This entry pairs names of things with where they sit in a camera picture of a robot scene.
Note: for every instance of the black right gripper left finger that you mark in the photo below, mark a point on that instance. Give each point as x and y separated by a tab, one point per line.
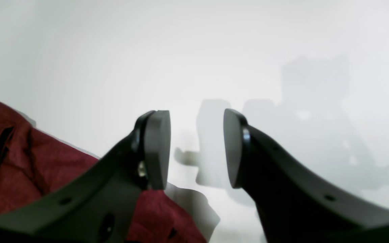
98	206

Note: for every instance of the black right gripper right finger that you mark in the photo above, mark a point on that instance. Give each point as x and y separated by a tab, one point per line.
294	204

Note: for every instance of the dark red long-sleeve shirt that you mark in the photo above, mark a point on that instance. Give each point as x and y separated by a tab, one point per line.
34	164

